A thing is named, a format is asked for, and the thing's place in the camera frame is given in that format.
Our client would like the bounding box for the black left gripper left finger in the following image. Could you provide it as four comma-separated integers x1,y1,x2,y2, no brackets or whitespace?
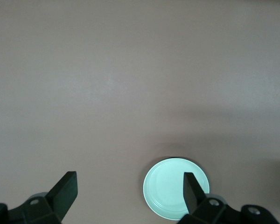
0,171,79,224

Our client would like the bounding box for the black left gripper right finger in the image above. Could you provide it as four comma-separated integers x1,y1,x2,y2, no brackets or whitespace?
180,172,280,224

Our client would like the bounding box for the pale green round plate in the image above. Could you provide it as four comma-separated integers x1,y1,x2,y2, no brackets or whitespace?
143,158,210,221

